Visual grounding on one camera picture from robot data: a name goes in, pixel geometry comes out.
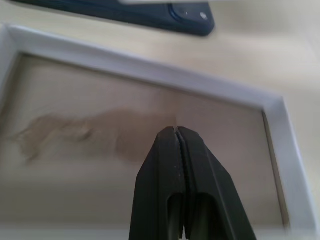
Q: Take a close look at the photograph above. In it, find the white phone box base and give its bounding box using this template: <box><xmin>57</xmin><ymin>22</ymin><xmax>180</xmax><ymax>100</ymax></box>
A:
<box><xmin>0</xmin><ymin>23</ymin><xmax>320</xmax><ymax>240</ymax></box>

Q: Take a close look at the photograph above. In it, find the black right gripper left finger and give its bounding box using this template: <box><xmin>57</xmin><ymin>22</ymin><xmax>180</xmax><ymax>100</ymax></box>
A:
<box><xmin>128</xmin><ymin>126</ymin><xmax>188</xmax><ymax>240</ymax></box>

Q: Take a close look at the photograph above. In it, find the dark blue smartphone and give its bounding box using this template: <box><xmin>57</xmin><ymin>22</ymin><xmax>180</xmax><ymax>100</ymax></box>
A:
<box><xmin>14</xmin><ymin>0</ymin><xmax>216</xmax><ymax>38</ymax></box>

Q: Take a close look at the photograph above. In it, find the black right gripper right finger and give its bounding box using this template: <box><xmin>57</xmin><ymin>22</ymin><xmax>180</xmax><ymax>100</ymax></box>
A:
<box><xmin>176</xmin><ymin>126</ymin><xmax>258</xmax><ymax>240</ymax></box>

